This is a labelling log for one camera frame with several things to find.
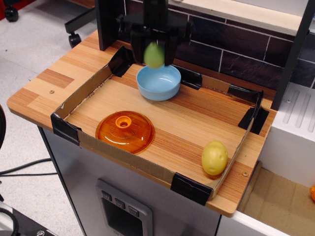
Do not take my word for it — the black chair base leg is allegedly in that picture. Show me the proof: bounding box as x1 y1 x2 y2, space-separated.
64 7 96 34

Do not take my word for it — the light blue bowl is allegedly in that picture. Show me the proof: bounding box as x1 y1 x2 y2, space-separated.
136 65 181 101

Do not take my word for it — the black vertical post right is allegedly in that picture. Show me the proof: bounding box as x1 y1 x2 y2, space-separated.
271 0 315 111

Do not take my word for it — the cardboard fence with black tape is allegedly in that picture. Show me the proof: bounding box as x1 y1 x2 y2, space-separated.
51 47 269 215

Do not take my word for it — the black caster wheel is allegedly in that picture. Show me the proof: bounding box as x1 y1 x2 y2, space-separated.
4 6 19 22
68 33 81 48

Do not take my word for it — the orange transparent pot lid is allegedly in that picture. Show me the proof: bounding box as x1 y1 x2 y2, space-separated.
95 111 155 154

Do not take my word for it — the black vertical post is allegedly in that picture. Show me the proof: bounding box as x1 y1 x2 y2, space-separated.
271 0 315 111
94 0 125 51

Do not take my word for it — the green toy pear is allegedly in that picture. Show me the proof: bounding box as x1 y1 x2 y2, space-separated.
144 42 165 69

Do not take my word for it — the orange toy in sink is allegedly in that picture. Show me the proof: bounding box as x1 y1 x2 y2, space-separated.
310 186 315 201

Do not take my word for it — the light wooden shelf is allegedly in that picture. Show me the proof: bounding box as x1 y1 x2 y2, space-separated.
169 0 302 36

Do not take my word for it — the black vertical post left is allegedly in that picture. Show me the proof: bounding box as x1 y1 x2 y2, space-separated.
94 0 125 51

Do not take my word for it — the yellow toy potato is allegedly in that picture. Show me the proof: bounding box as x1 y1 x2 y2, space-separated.
201 141 228 176

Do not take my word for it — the grey toy oven panel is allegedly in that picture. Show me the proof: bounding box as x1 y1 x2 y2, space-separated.
96 179 154 236

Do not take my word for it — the white toy sink unit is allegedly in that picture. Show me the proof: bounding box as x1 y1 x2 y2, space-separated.
217 83 315 236

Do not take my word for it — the black floor cable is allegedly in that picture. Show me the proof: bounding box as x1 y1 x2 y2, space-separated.
0 158 58 177

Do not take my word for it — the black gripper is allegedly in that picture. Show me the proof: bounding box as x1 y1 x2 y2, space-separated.
117 0 192 66

